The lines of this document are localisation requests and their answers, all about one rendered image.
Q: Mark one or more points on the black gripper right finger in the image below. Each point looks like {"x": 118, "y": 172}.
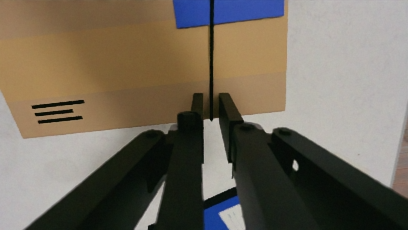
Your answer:
{"x": 324, "y": 193}

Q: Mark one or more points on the brown cardboard box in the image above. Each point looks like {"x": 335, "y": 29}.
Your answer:
{"x": 76, "y": 66}

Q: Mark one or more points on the blue notebook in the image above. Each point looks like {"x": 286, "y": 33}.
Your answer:
{"x": 223, "y": 211}

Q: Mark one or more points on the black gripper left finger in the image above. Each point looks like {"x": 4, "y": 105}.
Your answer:
{"x": 117, "y": 194}

